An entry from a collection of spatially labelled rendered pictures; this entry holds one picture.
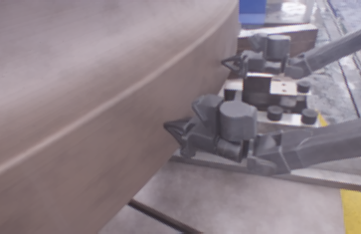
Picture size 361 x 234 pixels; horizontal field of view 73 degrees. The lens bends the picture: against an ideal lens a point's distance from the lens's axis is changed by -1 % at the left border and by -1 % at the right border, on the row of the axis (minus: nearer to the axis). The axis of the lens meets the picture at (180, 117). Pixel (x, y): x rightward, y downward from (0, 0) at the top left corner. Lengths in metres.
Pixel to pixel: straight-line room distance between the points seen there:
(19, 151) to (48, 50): 0.21
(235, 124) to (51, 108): 0.33
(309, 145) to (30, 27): 0.53
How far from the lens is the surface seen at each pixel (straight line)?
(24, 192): 0.44
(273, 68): 0.87
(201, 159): 1.38
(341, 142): 0.48
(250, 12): 5.24
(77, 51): 0.55
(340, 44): 0.87
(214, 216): 1.22
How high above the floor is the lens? 1.34
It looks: 35 degrees down
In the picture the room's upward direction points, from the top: 6 degrees counter-clockwise
